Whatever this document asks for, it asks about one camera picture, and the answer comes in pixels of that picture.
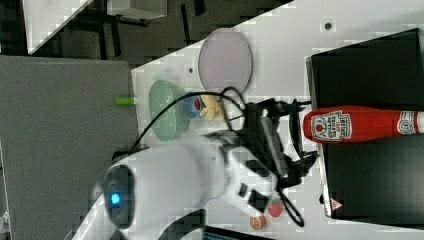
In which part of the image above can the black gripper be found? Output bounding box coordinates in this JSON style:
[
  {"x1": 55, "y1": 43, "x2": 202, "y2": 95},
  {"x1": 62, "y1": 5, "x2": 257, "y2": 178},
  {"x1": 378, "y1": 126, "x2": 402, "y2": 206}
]
[{"x1": 244, "y1": 99, "x2": 319, "y2": 190}]

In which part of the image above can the red ketchup bottle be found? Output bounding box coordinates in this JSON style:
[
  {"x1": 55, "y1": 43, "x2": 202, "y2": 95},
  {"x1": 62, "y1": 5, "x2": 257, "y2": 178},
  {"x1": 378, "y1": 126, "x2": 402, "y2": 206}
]
[{"x1": 302, "y1": 105, "x2": 423, "y2": 144}]

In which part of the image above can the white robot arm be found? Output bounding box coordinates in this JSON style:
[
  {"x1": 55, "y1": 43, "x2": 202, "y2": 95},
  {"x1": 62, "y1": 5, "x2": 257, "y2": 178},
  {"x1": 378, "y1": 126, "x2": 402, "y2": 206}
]
[{"x1": 71, "y1": 99, "x2": 318, "y2": 240}]

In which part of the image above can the strawberry toy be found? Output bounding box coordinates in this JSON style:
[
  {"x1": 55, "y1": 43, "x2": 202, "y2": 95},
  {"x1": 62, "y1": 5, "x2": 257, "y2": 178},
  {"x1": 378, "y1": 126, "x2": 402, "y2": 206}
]
[{"x1": 268, "y1": 199, "x2": 283, "y2": 218}]

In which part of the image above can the yellow banana toy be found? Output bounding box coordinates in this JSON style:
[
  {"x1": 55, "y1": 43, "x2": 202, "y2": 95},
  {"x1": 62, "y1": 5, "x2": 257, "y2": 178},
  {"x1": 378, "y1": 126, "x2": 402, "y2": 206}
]
[{"x1": 200, "y1": 95, "x2": 224, "y2": 120}]

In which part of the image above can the orange slice toy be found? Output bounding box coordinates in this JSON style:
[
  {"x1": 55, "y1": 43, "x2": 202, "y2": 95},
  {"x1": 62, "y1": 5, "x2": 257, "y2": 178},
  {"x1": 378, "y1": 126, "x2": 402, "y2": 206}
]
[{"x1": 249, "y1": 216, "x2": 266, "y2": 230}]

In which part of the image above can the purple oval plate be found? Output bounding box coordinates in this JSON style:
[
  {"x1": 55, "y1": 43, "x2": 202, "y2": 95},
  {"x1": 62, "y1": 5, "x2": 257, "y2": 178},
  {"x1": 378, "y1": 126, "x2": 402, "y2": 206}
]
[{"x1": 197, "y1": 28, "x2": 253, "y2": 93}]

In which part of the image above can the blue cup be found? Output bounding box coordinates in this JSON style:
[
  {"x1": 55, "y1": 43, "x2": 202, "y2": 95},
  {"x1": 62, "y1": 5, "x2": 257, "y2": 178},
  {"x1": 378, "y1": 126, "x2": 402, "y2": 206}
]
[{"x1": 182, "y1": 96, "x2": 202, "y2": 119}]

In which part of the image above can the green bowl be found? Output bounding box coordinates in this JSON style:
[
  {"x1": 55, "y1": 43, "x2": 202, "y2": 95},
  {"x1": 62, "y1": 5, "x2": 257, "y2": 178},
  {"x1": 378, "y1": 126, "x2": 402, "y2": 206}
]
[{"x1": 148, "y1": 80, "x2": 189, "y2": 142}]

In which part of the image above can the green marker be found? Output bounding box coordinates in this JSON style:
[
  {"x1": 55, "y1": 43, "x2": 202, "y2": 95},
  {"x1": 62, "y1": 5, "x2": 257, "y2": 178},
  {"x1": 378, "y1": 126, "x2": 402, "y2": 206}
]
[{"x1": 115, "y1": 97, "x2": 139, "y2": 106}]

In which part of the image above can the white side table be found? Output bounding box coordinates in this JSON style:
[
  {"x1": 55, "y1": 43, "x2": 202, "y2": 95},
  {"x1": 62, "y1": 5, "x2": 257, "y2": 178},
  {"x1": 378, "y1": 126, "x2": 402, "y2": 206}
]
[{"x1": 22, "y1": 0, "x2": 93, "y2": 54}]

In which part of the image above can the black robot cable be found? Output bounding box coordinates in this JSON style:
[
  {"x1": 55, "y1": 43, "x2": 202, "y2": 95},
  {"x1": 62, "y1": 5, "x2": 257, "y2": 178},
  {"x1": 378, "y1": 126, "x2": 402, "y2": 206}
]
[{"x1": 129, "y1": 86, "x2": 305, "y2": 228}]

